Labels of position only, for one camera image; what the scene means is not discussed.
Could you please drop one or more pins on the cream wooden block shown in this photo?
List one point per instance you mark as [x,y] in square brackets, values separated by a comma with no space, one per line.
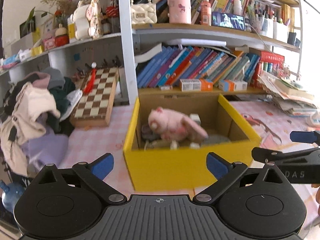
[195,118]

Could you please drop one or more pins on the blue water jug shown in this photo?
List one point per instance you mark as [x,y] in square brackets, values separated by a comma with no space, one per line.
[11,194]

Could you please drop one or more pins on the stack of papers and books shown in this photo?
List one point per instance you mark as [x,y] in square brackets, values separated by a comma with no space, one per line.
[288,95]

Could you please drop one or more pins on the red book box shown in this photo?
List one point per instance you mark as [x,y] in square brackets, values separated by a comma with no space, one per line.
[267,61]

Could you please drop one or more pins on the smartphone on shelf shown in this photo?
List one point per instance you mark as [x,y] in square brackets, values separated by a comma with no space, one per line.
[221,19]

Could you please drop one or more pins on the yellow cardboard box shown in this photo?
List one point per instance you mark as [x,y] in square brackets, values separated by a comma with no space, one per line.
[164,169]

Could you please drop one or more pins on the person's right hand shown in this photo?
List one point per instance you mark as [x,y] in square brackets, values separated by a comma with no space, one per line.
[317,186]

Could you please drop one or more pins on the white charger plug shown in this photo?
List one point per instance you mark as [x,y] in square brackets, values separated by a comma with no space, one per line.
[194,145]

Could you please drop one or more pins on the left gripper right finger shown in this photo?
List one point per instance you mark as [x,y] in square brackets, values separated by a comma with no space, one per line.
[226,174]

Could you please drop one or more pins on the white quilted handbag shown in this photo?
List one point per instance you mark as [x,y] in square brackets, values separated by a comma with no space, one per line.
[143,13]

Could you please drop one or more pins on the pink plush pig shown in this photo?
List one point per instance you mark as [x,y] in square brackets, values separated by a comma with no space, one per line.
[172,125]

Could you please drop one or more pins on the grey tally counter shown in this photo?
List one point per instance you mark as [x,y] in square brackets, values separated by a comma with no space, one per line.
[148,134]

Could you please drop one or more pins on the pink cylindrical container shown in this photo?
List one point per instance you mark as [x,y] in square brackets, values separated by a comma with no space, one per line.
[179,11]

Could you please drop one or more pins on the white pen holder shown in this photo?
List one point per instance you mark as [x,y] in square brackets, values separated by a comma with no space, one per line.
[280,32]

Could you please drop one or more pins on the white shelf unit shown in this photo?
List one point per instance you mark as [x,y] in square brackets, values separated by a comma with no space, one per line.
[125,43]

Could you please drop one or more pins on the white orange medicine box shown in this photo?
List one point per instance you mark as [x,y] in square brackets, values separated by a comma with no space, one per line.
[196,85]

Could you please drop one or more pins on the pile of clothes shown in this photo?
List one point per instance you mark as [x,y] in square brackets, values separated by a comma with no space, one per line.
[35,130]

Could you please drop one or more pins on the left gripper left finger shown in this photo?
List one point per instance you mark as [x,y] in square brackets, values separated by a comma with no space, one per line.
[93,174]

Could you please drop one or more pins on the white cat figurine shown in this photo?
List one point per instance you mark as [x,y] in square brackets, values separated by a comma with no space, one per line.
[87,18]

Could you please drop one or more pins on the row of colourful books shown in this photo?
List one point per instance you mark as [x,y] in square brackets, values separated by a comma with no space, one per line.
[168,65]

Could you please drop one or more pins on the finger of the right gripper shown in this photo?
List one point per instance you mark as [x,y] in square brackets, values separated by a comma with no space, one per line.
[305,137]
[309,156]

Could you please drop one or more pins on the wooden chessboard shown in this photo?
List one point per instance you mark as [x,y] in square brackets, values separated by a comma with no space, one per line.
[94,108]

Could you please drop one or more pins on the orange white small box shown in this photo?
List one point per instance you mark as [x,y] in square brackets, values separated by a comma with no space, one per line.
[232,85]

